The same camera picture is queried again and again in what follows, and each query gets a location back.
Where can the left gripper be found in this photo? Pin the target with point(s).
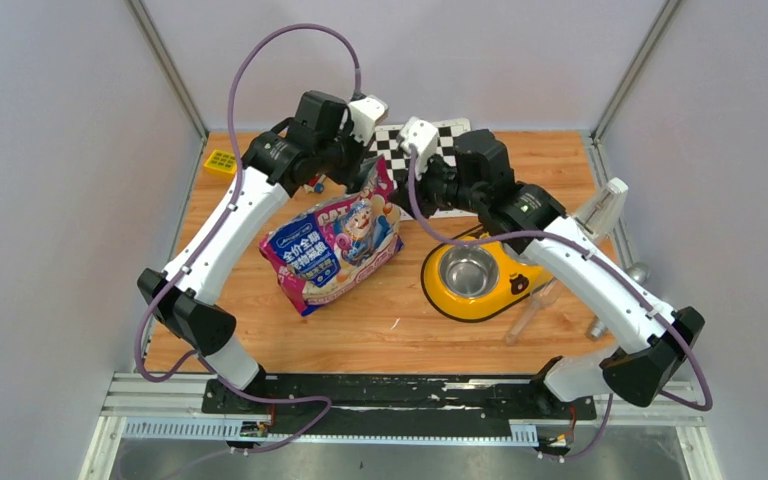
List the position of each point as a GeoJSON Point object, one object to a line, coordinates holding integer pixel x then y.
{"type": "Point", "coordinates": [343, 175]}

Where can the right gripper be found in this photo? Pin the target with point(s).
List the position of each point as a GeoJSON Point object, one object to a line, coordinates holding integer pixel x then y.
{"type": "Point", "coordinates": [434, 162]}

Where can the pink pet food bag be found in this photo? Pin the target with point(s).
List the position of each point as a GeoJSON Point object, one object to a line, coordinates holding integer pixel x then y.
{"type": "Point", "coordinates": [327, 250]}

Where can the yellow double pet bowl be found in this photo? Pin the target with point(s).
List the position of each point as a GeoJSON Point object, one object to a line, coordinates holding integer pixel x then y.
{"type": "Point", "coordinates": [475, 284]}

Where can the clear plastic scoop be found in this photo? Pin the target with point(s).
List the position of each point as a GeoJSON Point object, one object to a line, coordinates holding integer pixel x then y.
{"type": "Point", "coordinates": [530, 318]}

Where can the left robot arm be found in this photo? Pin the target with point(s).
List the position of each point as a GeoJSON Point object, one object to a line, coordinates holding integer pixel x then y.
{"type": "Point", "coordinates": [325, 136]}

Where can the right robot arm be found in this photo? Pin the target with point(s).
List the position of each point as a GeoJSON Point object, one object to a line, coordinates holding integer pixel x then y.
{"type": "Point", "coordinates": [478, 201]}

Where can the black white chessboard mat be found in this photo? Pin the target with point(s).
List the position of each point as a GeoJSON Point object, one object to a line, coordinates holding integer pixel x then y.
{"type": "Point", "coordinates": [386, 145]}

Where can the toy block car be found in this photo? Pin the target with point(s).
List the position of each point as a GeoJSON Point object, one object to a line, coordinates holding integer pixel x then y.
{"type": "Point", "coordinates": [315, 185]}

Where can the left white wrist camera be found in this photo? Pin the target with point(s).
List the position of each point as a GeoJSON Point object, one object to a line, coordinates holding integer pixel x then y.
{"type": "Point", "coordinates": [366, 114]}

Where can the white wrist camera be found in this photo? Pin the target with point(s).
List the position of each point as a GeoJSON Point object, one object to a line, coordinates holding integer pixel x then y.
{"type": "Point", "coordinates": [419, 134]}
{"type": "Point", "coordinates": [366, 114]}

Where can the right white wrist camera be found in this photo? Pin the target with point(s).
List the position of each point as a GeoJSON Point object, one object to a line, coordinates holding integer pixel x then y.
{"type": "Point", "coordinates": [419, 134]}

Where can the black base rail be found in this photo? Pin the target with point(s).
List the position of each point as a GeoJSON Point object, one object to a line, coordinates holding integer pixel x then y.
{"type": "Point", "coordinates": [377, 409]}

